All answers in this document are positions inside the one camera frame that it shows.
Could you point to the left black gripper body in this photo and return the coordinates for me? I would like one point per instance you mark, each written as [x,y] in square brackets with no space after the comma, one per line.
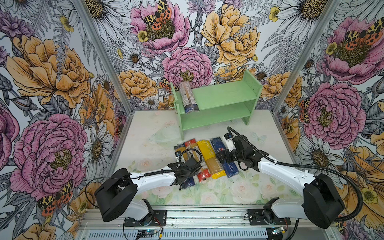
[191,174]

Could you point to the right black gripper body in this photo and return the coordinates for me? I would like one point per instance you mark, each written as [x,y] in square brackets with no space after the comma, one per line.
[239,156]

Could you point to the yellow blue spaghetti bag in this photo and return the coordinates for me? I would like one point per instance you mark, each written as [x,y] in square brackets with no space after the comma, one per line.
[190,182]

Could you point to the blue Barilla spaghetti box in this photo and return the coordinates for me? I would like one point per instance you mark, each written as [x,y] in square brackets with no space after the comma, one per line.
[230,169]

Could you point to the clear grey label spaghetti bag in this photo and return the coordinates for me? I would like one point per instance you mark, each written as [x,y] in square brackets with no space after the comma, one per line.
[189,102]

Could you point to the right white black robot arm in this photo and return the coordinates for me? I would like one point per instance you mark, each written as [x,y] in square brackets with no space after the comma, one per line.
[320,202]

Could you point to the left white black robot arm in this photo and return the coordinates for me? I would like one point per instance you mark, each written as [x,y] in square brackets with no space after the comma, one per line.
[116,197]

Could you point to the green wooden two-tier shelf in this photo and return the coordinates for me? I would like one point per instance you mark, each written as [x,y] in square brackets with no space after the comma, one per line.
[219,103]

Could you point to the yellow Pastatime spaghetti bag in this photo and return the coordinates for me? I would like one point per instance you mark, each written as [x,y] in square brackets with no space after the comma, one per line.
[214,166]

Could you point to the red white label spaghetti bag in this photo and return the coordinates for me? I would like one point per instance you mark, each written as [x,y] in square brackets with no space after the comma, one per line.
[203,173]

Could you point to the small green circuit board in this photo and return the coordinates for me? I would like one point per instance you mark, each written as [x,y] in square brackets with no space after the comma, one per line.
[145,234]

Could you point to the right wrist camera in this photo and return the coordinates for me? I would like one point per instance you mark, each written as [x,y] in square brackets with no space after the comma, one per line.
[229,142]

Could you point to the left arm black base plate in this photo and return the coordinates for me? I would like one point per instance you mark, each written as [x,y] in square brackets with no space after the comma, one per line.
[155,218]

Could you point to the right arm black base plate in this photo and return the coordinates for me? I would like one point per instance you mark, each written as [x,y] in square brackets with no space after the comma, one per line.
[261,217]

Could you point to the aluminium front rail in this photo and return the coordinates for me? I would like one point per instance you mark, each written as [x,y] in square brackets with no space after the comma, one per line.
[203,223]

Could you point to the right aluminium corner post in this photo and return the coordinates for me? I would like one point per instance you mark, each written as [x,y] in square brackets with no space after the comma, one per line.
[322,24]

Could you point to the aluminium corner post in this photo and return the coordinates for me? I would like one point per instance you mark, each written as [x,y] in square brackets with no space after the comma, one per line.
[97,41]
[322,24]

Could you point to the left aluminium corner post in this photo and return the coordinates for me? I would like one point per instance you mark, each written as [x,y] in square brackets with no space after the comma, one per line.
[97,41]

